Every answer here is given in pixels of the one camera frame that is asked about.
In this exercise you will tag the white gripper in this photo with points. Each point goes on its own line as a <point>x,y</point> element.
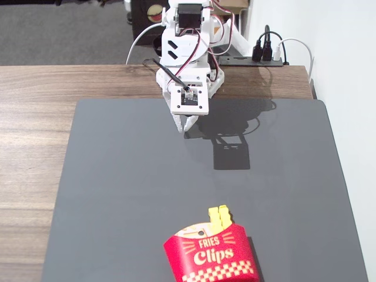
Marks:
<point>216,83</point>

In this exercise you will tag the yellow fry clip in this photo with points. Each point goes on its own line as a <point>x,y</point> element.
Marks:
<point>214,216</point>
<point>225,216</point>

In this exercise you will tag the black usb hub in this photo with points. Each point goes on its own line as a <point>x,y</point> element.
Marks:
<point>243,61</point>

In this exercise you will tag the metal chair leg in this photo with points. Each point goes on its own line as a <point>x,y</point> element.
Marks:
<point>128,11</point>

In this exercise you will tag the red fries clips box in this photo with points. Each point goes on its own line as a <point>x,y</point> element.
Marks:
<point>211,252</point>

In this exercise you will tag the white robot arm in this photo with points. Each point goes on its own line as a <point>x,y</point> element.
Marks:
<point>182,44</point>

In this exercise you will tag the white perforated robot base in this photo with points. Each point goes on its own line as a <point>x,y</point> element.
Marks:
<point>218,82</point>

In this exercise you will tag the brown cardboard box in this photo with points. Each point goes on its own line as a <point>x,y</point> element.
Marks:
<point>229,4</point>

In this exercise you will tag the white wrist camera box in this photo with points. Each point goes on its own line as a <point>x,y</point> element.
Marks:
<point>191,101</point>

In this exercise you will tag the grey table mat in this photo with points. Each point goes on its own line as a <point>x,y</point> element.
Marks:
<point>147,191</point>

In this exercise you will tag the black cabinet with round sticker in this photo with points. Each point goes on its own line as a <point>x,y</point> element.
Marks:
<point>144,29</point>

